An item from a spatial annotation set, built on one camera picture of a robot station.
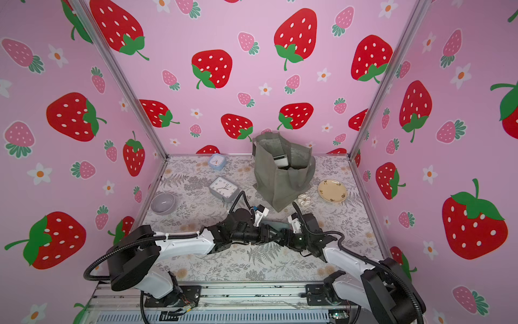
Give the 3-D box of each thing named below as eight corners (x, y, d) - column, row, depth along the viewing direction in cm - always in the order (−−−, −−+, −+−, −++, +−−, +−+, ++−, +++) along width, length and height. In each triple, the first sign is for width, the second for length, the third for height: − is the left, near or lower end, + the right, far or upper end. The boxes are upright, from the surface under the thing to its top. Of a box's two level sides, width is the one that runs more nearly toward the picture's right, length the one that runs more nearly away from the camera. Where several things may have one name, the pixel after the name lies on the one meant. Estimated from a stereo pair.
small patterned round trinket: (298, 205, 101) (299, 202, 99) (297, 196, 105) (297, 193, 103) (310, 205, 101) (311, 202, 99) (308, 196, 105) (309, 193, 103)
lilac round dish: (152, 217, 97) (146, 211, 93) (159, 200, 104) (154, 193, 99) (175, 217, 97) (170, 211, 93) (180, 200, 104) (176, 193, 99)
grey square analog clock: (207, 191, 107) (206, 187, 105) (221, 178, 113) (220, 174, 110) (228, 205, 102) (227, 201, 99) (241, 191, 107) (241, 187, 105)
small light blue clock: (207, 170, 116) (206, 167, 114) (211, 156, 123) (210, 153, 121) (224, 170, 116) (223, 167, 114) (227, 156, 123) (226, 153, 121)
